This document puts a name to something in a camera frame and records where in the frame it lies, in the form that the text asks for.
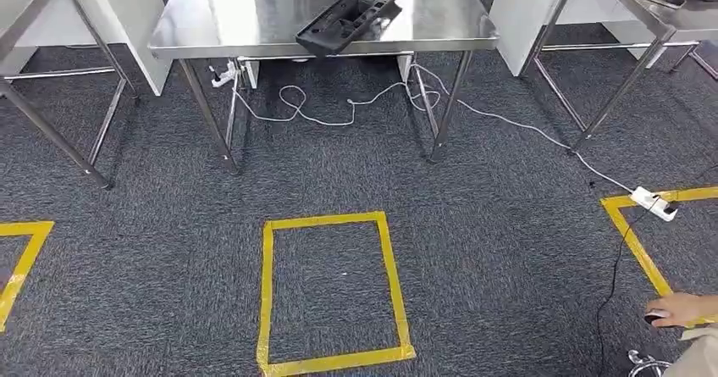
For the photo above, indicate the person's right hand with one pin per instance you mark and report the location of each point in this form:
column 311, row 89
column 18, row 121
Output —
column 684, row 310

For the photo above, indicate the black plastic moulded part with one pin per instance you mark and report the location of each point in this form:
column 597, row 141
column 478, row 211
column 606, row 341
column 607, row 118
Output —
column 348, row 18

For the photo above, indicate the person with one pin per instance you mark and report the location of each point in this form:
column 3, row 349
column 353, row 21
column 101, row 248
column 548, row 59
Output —
column 701, row 357

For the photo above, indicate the chrome chair base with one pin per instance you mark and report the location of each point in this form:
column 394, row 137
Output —
column 636, row 357

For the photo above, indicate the white power strip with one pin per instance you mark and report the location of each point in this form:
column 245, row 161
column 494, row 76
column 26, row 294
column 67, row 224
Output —
column 650, row 201

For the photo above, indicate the yellow floor tape square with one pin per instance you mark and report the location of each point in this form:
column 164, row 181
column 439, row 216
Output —
column 28, row 228
column 392, row 284

